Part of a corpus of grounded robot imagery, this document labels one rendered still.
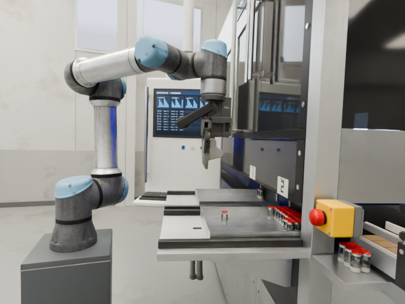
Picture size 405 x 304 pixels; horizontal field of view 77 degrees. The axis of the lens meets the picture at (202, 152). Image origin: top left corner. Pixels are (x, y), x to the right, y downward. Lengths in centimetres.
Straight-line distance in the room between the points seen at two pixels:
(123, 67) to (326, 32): 54
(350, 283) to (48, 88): 462
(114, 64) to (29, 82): 412
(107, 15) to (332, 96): 455
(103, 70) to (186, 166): 97
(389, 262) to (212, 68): 62
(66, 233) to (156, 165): 85
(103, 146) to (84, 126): 364
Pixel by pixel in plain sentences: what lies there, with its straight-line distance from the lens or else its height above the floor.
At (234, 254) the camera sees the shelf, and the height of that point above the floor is 87.
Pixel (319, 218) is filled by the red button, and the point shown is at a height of 100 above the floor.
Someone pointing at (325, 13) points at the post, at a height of 149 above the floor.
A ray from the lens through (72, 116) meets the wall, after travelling 470.
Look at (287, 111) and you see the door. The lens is 91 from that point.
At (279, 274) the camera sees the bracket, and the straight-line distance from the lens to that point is 88.
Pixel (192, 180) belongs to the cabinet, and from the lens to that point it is 165.
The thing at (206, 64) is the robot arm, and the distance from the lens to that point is 75.
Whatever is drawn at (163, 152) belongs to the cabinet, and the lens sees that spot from 166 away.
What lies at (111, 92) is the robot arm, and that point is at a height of 133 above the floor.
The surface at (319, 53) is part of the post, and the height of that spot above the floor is 140.
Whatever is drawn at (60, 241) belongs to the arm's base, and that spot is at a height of 82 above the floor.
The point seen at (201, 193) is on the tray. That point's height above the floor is 89.
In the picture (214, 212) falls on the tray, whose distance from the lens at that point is 99.
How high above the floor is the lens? 118
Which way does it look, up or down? 3 degrees down
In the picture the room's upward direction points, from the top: 2 degrees clockwise
